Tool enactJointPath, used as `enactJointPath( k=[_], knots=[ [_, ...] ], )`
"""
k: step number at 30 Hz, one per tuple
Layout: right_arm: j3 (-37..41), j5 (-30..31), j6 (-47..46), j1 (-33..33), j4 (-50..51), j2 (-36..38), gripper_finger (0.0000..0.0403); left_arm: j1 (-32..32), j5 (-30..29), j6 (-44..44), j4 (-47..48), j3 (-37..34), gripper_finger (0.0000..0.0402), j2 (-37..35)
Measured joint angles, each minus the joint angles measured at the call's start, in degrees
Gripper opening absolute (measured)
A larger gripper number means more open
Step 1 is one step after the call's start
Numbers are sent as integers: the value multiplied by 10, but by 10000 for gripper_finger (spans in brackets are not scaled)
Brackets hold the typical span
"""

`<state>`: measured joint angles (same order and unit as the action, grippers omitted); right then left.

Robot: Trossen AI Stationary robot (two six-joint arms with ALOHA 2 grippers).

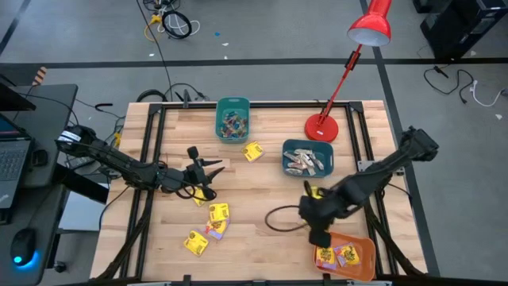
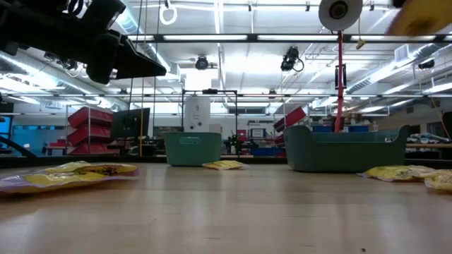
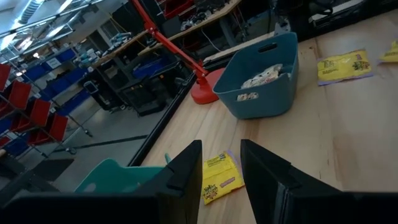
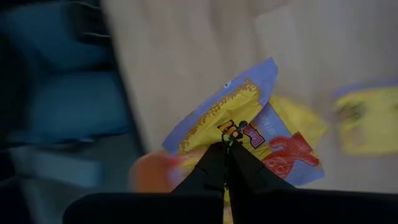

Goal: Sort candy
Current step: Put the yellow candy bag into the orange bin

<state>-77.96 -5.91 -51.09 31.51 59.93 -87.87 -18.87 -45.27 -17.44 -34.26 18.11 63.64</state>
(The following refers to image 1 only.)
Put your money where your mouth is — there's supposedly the small black desk device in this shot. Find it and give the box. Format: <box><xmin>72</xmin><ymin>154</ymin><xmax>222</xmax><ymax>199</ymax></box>
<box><xmin>32</xmin><ymin>149</ymin><xmax>49</xmax><ymax>168</ymax></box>

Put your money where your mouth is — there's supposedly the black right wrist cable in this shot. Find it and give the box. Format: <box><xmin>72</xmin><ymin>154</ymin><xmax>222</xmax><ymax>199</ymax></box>
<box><xmin>264</xmin><ymin>205</ymin><xmax>309</xmax><ymax>233</ymax></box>

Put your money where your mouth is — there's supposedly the black computer mouse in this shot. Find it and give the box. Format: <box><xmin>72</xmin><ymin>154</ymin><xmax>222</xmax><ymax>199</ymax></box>
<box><xmin>10</xmin><ymin>227</ymin><xmax>40</xmax><ymax>271</ymax></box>

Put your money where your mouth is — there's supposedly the long black floor cable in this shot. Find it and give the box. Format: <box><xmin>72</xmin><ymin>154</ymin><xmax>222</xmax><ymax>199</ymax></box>
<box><xmin>136</xmin><ymin>0</ymin><xmax>175</xmax><ymax>102</ymax></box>

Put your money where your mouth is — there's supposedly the light teal plastic bin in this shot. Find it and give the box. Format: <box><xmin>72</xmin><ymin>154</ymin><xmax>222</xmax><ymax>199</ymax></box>
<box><xmin>215</xmin><ymin>96</ymin><xmax>251</xmax><ymax>144</ymax></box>

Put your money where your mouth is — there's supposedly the yellow floor cable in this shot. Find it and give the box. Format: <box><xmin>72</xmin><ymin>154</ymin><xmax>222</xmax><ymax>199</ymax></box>
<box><xmin>143</xmin><ymin>14</ymin><xmax>164</xmax><ymax>43</ymax></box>

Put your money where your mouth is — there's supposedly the black cable coil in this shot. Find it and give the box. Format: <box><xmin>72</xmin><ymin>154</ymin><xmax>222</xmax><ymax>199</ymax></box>
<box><xmin>161</xmin><ymin>10</ymin><xmax>194</xmax><ymax>40</ymax></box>

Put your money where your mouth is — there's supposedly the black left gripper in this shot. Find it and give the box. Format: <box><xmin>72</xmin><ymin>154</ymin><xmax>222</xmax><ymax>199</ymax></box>
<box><xmin>164</xmin><ymin>145</ymin><xmax>226</xmax><ymax>201</ymax></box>

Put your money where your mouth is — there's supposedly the dark flat monitor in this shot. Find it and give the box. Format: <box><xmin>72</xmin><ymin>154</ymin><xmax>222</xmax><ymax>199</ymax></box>
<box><xmin>0</xmin><ymin>81</ymin><xmax>37</xmax><ymax>113</ymax></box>

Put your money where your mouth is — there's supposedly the thick black hose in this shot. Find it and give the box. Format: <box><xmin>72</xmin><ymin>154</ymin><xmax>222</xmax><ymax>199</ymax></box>
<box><xmin>136</xmin><ymin>89</ymin><xmax>168</xmax><ymax>103</ymax></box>

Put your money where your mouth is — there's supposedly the red desk lamp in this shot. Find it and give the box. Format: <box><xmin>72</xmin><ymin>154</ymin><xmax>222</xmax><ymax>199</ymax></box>
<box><xmin>303</xmin><ymin>0</ymin><xmax>394</xmax><ymax>144</ymax></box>

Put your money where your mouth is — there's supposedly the orange black striped ramp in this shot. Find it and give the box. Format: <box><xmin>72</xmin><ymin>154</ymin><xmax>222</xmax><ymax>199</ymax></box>
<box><xmin>31</xmin><ymin>66</ymin><xmax>49</xmax><ymax>87</ymax></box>

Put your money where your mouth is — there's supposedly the orange plastic bin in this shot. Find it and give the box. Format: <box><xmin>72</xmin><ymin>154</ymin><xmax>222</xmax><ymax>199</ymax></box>
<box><xmin>313</xmin><ymin>231</ymin><xmax>377</xmax><ymax>282</ymax></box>

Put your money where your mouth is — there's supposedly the black computer tower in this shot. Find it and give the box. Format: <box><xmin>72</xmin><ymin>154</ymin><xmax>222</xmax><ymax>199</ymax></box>
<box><xmin>419</xmin><ymin>0</ymin><xmax>508</xmax><ymax>61</ymax></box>

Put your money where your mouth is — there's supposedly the white floor cable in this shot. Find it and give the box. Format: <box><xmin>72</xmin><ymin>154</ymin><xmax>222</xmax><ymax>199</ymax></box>
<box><xmin>469</xmin><ymin>79</ymin><xmax>505</xmax><ymax>108</ymax></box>
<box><xmin>156</xmin><ymin>15</ymin><xmax>202</xmax><ymax>39</ymax></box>

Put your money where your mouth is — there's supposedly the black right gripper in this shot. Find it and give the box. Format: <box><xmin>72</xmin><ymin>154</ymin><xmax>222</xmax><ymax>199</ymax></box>
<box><xmin>298</xmin><ymin>180</ymin><xmax>347</xmax><ymax>249</ymax></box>

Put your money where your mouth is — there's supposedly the black side desk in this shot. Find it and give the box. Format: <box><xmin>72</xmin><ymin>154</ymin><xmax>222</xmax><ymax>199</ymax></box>
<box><xmin>0</xmin><ymin>83</ymin><xmax>110</xmax><ymax>286</ymax></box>

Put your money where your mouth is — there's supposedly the grey laptop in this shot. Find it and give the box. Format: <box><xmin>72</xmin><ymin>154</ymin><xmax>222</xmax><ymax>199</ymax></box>
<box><xmin>0</xmin><ymin>113</ymin><xmax>33</xmax><ymax>211</ymax></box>

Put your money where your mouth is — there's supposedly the thick black cable bundle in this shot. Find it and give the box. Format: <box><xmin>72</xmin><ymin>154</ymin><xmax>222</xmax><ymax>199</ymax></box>
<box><xmin>364</xmin><ymin>202</ymin><xmax>424</xmax><ymax>277</ymax></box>
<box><xmin>94</xmin><ymin>189</ymin><xmax>154</xmax><ymax>280</ymax></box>

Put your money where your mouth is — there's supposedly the dark teal plastic bin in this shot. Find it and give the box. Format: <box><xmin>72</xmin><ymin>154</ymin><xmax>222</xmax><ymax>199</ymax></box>
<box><xmin>281</xmin><ymin>138</ymin><xmax>335</xmax><ymax>179</ymax></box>

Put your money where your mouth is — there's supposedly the black floor cable with plug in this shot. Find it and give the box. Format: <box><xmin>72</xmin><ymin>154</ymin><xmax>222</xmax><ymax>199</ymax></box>
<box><xmin>423</xmin><ymin>65</ymin><xmax>476</xmax><ymax>106</ymax></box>

